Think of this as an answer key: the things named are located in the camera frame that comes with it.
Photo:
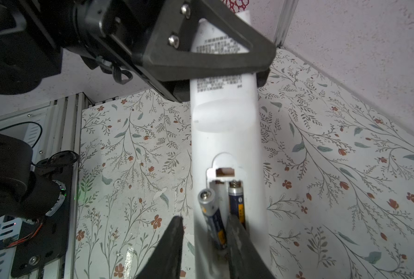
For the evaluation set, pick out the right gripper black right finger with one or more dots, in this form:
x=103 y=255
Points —
x=244 y=260

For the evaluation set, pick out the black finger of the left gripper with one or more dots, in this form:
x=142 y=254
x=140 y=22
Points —
x=200 y=39

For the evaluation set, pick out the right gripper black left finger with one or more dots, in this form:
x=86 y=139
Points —
x=165 y=261

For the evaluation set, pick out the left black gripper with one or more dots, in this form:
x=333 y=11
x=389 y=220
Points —
x=110 y=35

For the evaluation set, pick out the black AAA battery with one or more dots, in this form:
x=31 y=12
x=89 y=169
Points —
x=236 y=201

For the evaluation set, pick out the white remote control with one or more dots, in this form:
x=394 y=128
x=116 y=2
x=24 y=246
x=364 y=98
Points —
x=226 y=146

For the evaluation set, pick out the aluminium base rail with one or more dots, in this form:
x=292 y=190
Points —
x=39 y=159

